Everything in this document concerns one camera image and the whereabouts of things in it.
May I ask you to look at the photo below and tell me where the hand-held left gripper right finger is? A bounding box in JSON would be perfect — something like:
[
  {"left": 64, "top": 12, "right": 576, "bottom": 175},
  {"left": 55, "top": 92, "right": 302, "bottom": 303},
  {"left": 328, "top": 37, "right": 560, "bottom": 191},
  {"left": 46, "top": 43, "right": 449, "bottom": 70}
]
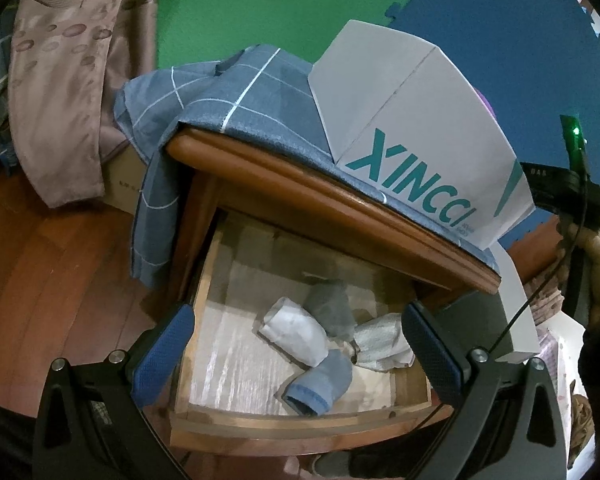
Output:
[{"left": 401, "top": 300, "right": 568, "bottom": 480}]

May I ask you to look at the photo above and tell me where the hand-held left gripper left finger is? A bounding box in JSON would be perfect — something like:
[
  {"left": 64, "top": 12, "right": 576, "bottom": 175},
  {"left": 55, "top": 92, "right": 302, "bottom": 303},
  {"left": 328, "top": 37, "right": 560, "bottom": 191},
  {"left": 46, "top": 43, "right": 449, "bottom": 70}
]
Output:
[{"left": 32, "top": 302, "right": 196, "bottom": 480}]

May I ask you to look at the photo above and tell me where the white knit sock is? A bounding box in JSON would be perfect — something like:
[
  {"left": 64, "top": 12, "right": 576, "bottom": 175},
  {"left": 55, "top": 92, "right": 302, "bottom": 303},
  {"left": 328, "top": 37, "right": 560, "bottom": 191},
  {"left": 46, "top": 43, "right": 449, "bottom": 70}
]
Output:
[{"left": 352, "top": 311, "right": 416, "bottom": 372}]

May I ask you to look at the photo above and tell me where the wooden drawer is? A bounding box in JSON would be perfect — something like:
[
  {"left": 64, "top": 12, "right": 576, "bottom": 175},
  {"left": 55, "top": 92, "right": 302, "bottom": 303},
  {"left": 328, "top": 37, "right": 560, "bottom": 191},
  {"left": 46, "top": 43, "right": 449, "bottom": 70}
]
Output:
[{"left": 169, "top": 210, "right": 456, "bottom": 456}]

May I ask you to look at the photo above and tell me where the grey sock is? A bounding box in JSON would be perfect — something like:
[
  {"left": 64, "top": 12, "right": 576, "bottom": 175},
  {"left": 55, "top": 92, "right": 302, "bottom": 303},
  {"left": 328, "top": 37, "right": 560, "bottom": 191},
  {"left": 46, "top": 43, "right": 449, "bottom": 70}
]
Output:
[{"left": 302, "top": 280, "right": 358, "bottom": 341}]

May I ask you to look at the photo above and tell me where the blue sock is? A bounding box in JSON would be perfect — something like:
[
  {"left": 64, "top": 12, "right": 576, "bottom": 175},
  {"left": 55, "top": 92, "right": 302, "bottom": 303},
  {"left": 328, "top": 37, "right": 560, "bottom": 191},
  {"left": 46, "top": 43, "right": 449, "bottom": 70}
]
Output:
[{"left": 281, "top": 349, "right": 353, "bottom": 417}]

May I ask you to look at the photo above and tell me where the purple underwear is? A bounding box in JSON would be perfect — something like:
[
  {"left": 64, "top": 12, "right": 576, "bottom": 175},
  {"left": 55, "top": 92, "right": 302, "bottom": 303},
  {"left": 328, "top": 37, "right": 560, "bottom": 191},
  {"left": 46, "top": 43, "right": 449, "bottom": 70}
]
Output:
[{"left": 475, "top": 87, "right": 496, "bottom": 121}]

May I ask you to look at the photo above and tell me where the white shoe box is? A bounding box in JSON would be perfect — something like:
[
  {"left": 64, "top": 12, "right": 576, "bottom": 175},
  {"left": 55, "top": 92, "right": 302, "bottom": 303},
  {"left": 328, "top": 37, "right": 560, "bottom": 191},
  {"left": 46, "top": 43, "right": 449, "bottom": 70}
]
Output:
[{"left": 307, "top": 20, "right": 537, "bottom": 248}]

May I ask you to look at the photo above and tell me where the wooden headboard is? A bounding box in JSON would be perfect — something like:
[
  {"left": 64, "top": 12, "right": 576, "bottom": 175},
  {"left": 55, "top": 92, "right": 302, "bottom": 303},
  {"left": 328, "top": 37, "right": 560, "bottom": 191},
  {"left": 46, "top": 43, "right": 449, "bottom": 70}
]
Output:
[{"left": 500, "top": 210, "right": 568, "bottom": 286}]

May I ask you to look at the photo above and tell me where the beige patterned mattress edge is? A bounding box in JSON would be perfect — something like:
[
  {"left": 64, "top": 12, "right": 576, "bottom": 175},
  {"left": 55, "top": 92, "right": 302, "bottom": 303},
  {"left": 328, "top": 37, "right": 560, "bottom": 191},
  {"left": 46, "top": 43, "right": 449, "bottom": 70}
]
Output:
[{"left": 525, "top": 270, "right": 576, "bottom": 321}]

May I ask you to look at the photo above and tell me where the pink checked bedsheet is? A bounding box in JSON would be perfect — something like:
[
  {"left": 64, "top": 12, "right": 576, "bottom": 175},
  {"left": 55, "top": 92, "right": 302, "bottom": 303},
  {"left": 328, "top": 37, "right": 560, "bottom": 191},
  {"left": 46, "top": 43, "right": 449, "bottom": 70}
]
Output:
[{"left": 532, "top": 312, "right": 598, "bottom": 480}]

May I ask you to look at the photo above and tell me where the cardboard box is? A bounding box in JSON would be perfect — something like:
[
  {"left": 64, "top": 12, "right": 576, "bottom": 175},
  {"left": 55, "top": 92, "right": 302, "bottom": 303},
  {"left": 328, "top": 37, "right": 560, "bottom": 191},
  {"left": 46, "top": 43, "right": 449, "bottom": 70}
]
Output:
[{"left": 100, "top": 147, "right": 148, "bottom": 213}]

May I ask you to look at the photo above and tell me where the blue foam mat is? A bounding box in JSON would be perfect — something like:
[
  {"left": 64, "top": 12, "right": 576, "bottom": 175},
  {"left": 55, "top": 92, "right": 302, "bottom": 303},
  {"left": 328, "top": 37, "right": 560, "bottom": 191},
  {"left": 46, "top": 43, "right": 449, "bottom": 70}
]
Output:
[{"left": 385, "top": 0, "right": 600, "bottom": 231}]

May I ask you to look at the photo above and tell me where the dark cloth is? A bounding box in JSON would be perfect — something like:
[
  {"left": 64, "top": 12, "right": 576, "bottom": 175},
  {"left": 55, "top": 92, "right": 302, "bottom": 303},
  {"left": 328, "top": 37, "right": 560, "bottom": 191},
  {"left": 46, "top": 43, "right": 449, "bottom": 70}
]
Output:
[{"left": 0, "top": 395, "right": 36, "bottom": 480}]

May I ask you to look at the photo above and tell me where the wooden nightstand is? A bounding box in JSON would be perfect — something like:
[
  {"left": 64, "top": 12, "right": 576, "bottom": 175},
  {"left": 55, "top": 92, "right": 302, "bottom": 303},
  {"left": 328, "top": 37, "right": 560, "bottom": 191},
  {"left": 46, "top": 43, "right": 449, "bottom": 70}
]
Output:
[{"left": 165, "top": 127, "right": 501, "bottom": 311}]

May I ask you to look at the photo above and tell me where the blue checked cloth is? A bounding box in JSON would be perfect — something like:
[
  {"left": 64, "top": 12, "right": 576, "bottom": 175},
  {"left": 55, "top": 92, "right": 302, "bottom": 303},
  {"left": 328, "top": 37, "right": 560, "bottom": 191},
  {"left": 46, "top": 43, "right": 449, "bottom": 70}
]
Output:
[{"left": 114, "top": 44, "right": 502, "bottom": 288}]

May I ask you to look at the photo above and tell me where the floral curtain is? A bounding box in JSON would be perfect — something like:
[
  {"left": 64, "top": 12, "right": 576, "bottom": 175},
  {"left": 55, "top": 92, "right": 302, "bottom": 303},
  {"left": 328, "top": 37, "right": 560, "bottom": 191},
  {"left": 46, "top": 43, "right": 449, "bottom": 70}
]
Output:
[{"left": 7, "top": 0, "right": 158, "bottom": 209}]

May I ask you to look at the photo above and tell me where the green foam mat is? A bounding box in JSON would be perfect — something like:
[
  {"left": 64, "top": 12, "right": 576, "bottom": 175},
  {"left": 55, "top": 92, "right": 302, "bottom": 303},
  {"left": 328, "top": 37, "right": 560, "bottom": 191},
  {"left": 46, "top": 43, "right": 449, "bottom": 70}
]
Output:
[{"left": 152, "top": 0, "right": 448, "bottom": 91}]

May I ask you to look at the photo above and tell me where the black cable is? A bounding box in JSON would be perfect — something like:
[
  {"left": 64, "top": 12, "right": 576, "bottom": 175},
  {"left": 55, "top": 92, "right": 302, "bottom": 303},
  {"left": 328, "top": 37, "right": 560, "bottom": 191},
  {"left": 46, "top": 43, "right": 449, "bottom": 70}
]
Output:
[{"left": 415, "top": 175, "right": 591, "bottom": 433}]

